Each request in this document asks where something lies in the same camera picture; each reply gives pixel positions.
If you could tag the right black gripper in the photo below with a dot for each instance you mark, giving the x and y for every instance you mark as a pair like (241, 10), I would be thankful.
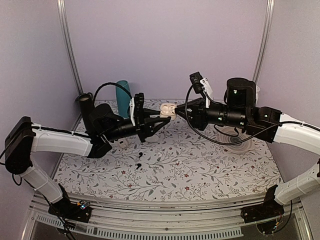
(197, 106)

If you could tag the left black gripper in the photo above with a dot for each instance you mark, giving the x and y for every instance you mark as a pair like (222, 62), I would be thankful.
(148, 129)

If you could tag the beige earbud charging case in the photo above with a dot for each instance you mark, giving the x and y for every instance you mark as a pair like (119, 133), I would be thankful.
(168, 110)

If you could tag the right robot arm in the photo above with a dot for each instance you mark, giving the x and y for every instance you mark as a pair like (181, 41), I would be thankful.
(239, 110)

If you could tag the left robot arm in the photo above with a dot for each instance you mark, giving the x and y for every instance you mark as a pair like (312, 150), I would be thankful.
(102, 127)

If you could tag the small white earbud case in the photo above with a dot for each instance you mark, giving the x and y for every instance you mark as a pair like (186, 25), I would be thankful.
(122, 143)

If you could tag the teal cylindrical cup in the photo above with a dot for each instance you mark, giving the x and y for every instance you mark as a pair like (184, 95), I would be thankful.
(122, 98)

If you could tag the floral patterned table mat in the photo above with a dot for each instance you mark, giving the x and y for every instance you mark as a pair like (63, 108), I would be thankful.
(177, 165)

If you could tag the grey spiral ceramic plate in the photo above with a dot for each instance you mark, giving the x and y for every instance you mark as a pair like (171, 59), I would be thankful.
(231, 135)

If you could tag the white pleated vase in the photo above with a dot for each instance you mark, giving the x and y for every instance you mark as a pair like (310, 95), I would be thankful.
(257, 90)

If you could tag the black cylindrical cup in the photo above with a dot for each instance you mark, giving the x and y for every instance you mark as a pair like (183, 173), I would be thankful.
(86, 105)

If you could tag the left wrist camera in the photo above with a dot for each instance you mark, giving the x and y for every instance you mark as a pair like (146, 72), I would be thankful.
(136, 109)

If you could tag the front aluminium rail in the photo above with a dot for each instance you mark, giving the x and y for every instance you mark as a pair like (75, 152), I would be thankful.
(218, 219)

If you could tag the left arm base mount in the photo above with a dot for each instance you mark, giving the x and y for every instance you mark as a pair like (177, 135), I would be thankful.
(71, 211)

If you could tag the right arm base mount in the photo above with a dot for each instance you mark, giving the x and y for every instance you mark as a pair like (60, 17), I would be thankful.
(262, 211)

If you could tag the right aluminium frame post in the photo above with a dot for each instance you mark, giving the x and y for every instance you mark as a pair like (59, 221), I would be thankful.
(270, 4)

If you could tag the aluminium frame post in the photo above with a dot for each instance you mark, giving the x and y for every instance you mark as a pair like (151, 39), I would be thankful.
(62, 13)
(270, 4)

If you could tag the left aluminium frame post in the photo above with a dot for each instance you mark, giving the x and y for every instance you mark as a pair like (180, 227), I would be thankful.
(62, 13)

